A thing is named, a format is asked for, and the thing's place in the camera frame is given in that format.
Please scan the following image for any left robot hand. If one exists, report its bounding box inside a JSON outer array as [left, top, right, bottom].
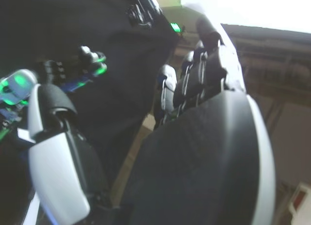
[[26, 15, 276, 225]]

